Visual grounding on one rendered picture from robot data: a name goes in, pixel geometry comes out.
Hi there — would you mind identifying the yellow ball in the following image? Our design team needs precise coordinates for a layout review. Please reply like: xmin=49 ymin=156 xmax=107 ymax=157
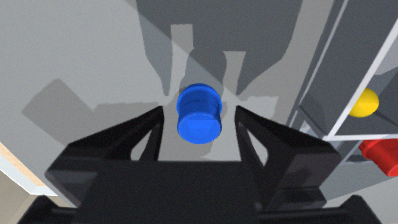
xmin=349 ymin=88 xmax=379 ymax=117

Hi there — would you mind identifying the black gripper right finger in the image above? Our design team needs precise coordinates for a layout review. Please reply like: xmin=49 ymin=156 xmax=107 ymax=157
xmin=234 ymin=105 xmax=342 ymax=212

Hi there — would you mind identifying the red plug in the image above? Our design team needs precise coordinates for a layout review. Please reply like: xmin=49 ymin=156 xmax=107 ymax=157
xmin=358 ymin=139 xmax=398 ymax=177

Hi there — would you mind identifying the blue plug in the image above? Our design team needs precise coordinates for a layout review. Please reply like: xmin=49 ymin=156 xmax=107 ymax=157
xmin=177 ymin=83 xmax=222 ymax=144

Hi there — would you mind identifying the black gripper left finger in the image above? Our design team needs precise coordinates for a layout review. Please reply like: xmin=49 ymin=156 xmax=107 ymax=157
xmin=58 ymin=106 xmax=164 ymax=161

